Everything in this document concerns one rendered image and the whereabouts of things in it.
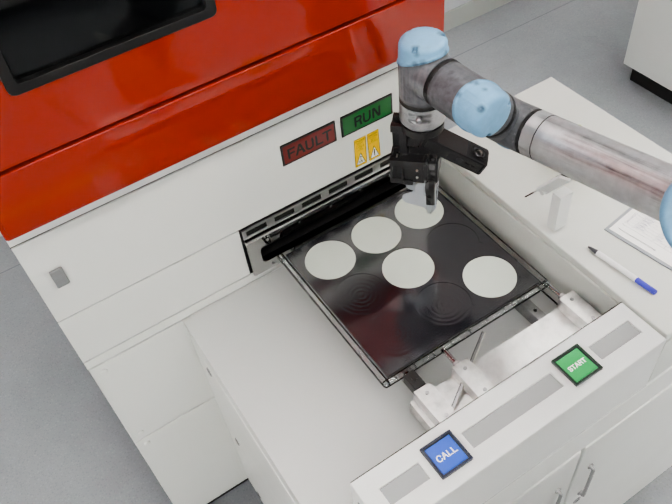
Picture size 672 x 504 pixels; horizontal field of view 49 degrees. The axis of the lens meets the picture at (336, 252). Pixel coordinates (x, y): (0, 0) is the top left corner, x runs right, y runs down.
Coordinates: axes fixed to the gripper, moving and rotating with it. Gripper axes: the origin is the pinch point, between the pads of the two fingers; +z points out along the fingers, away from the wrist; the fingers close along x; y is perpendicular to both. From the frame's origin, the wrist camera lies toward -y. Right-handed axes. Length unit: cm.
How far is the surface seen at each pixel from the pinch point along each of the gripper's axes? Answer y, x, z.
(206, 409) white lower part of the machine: 49, 21, 52
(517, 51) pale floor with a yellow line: -13, -204, 101
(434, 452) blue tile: -6.1, 45.4, 4.8
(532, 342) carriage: -19.8, 17.8, 13.2
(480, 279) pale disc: -9.7, 6.5, 11.2
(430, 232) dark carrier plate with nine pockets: 1.0, -4.0, 11.2
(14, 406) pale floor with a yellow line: 131, 6, 101
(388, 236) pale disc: 9.1, -1.8, 11.2
